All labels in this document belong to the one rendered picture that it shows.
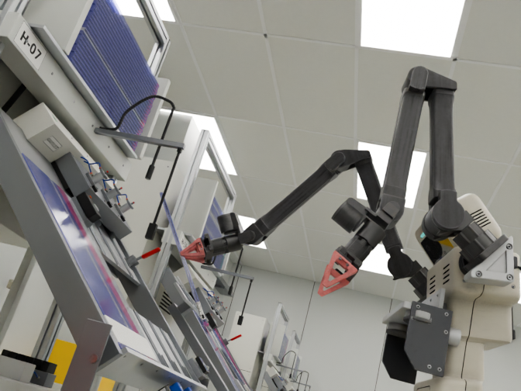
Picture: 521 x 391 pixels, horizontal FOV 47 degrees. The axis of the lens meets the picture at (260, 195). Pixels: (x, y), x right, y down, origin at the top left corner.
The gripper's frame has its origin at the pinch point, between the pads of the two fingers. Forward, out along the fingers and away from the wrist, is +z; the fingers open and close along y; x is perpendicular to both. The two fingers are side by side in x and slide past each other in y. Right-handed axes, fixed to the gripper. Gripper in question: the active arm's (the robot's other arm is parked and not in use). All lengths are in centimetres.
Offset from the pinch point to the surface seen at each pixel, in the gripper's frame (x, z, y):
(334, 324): -162, -317, -652
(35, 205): 16, 39, 67
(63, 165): -15, 31, 38
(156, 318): 20.4, 14.0, 3.2
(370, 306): -166, -375, -631
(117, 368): 51, 30, 60
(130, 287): 8.2, 18.9, 2.5
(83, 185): -6.6, 27.4, 39.2
